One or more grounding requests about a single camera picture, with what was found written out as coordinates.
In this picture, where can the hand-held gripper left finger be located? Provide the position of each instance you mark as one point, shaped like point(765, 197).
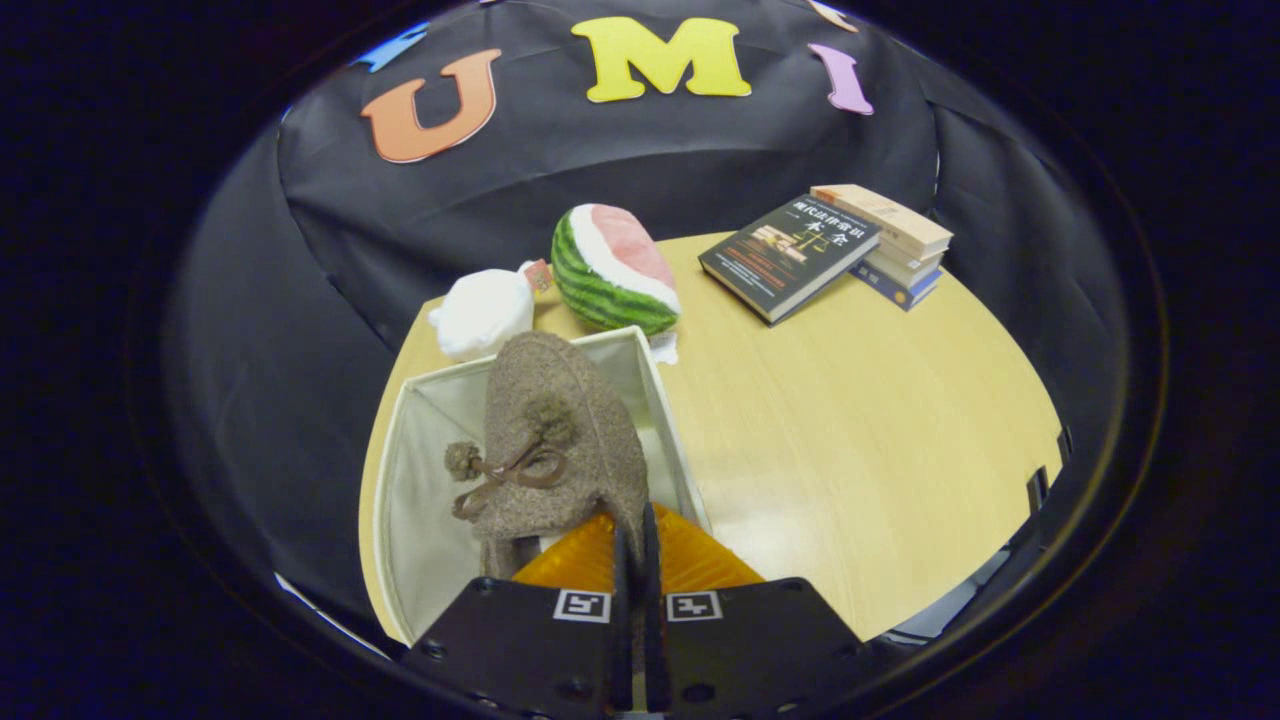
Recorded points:
point(622, 640)

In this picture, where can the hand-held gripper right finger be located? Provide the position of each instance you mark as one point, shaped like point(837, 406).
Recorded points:
point(652, 640)

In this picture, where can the brown fuzzy shoe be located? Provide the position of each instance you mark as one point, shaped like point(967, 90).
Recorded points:
point(570, 420)

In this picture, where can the cream fabric storage box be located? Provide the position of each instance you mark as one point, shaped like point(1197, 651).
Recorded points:
point(430, 520)

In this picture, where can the white plush toy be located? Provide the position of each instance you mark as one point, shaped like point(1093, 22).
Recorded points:
point(485, 315)

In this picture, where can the watermelon slice plush toy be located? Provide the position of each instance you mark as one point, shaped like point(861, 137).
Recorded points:
point(600, 285)

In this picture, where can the dark cover book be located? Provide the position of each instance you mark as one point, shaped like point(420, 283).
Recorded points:
point(785, 255)

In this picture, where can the blue book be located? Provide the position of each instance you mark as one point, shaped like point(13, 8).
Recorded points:
point(900, 290)

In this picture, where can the white book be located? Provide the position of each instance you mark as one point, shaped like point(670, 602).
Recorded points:
point(915, 265)

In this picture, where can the beige cover book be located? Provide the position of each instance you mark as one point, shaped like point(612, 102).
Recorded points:
point(890, 215)

